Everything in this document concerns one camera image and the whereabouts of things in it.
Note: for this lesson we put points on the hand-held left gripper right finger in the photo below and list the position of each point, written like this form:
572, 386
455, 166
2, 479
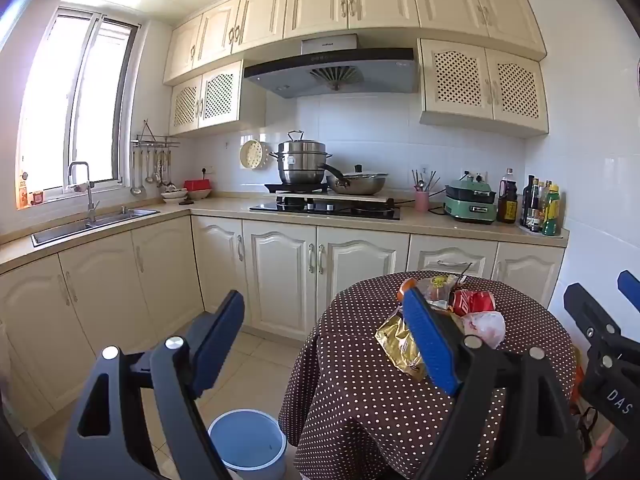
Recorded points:
431, 342

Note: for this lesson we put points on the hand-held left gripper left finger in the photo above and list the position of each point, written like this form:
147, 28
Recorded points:
220, 340

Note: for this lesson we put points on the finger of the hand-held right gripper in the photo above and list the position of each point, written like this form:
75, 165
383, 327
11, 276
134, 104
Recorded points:
630, 287
595, 317

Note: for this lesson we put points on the gold foil snack wrapper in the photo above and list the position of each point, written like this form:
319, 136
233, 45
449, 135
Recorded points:
395, 340

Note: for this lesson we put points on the white plastic bag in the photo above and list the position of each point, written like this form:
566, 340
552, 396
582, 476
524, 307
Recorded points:
485, 327

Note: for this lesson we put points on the red snack packet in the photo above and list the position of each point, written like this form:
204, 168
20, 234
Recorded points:
472, 301

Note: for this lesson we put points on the blue trash bin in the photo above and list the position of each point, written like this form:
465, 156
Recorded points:
235, 435

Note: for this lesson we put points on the plastic-wrapped bun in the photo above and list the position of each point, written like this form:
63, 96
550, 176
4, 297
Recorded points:
437, 287

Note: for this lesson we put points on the crushed orange soda can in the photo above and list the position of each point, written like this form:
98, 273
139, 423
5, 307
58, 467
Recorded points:
406, 287

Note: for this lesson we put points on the brown polka-dot tablecloth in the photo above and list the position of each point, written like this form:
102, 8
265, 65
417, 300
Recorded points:
360, 370

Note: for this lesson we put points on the green yellow bottle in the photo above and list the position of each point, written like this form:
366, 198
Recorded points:
551, 212

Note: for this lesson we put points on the clear condiment bottle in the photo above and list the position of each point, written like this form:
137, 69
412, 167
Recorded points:
538, 210

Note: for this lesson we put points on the dark glass bottle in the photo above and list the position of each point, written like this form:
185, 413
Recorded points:
528, 205

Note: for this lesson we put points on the beige countertop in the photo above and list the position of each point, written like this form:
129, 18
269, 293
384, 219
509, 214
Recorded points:
225, 205

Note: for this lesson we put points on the pink utensil holder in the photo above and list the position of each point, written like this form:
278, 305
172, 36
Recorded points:
421, 202

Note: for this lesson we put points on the green electric grill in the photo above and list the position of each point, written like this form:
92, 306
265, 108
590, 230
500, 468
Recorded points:
470, 205

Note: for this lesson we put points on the large soy sauce bottle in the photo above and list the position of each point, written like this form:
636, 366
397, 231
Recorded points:
507, 200

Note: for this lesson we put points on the stacked white bowls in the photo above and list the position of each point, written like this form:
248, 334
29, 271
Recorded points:
174, 195

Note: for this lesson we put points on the red box on bowls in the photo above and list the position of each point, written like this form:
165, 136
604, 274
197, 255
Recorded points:
197, 189

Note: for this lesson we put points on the bundle of chopsticks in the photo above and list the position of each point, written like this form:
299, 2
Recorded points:
424, 180

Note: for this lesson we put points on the black gas stove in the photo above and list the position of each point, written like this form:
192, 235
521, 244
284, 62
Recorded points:
325, 210

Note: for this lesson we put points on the light cutting board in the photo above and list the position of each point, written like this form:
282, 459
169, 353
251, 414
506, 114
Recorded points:
340, 198

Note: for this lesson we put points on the hanging metal ladle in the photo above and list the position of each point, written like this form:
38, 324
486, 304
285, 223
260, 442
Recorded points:
137, 187

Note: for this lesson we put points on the stainless steel sink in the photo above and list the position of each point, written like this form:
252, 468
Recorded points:
90, 224

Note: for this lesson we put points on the steel wok with lid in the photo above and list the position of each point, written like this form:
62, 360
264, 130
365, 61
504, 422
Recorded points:
357, 184

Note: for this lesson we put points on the hanging metal spoon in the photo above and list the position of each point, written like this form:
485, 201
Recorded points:
149, 175

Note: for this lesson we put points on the cream perforated steamer plate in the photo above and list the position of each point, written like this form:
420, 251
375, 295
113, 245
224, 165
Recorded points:
251, 154

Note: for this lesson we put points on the stainless steamer pot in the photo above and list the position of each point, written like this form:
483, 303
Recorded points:
300, 165

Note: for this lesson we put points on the metal faucet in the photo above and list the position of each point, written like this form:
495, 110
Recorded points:
89, 195

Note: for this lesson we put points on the small red box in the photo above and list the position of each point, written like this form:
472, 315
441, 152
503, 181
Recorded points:
37, 198

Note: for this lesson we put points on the orange bottle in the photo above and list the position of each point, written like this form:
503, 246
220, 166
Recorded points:
23, 192

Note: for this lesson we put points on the sliding window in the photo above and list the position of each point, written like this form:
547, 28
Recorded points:
75, 110

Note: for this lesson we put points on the grey range hood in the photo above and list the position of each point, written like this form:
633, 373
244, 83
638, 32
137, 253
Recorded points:
330, 72

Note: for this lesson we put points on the white wall outlet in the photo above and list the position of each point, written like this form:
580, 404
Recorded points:
208, 171

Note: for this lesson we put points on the wall outlet with plug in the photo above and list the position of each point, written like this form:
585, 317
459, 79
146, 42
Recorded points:
475, 176

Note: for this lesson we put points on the wall utensil rack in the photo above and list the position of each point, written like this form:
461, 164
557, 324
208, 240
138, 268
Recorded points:
155, 141

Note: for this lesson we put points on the lattice door wall cabinet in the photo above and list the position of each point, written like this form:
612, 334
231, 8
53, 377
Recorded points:
210, 97
480, 85

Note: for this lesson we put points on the cream wall cabinets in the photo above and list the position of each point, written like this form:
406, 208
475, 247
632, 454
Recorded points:
380, 0

